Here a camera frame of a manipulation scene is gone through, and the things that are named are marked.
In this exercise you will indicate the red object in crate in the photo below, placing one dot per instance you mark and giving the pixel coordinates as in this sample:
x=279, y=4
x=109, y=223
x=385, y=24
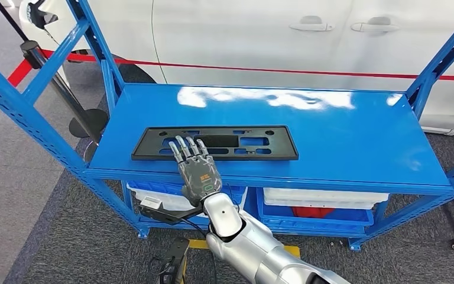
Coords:
x=313, y=211

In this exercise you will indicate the blue metal shelf rack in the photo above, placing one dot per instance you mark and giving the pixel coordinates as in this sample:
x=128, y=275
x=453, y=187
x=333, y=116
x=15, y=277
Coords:
x=329, y=149

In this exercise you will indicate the black thin pole stand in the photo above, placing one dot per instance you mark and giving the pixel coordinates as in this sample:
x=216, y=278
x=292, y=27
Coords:
x=94, y=121

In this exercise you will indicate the black right camera bracket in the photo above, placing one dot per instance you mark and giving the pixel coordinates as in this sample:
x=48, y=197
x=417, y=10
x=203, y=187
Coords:
x=168, y=216

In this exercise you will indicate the chrome stanchion post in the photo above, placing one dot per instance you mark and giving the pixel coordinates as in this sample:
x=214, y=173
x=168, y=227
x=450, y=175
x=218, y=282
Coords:
x=29, y=47

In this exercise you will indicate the black plastic plate frame part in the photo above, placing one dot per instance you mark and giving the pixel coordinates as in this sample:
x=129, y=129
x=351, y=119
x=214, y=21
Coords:
x=144, y=151

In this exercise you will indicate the short red barrier belt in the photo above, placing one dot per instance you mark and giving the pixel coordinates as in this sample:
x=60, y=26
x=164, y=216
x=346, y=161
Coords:
x=0, y=96

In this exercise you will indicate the black left camera bracket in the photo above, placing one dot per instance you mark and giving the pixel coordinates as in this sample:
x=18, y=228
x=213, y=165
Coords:
x=176, y=255

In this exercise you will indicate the black camera bracket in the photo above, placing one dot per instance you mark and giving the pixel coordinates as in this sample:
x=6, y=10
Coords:
x=168, y=216
x=176, y=255

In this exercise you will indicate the long red barrier belt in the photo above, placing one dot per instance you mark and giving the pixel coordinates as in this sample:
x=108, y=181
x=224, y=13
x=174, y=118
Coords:
x=289, y=71

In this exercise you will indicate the white car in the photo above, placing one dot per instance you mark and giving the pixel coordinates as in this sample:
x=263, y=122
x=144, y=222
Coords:
x=231, y=35

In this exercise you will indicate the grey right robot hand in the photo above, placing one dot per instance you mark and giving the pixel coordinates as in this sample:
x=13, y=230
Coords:
x=201, y=180

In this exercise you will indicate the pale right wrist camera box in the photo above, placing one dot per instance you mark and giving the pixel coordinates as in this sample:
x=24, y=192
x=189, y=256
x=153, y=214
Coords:
x=150, y=204

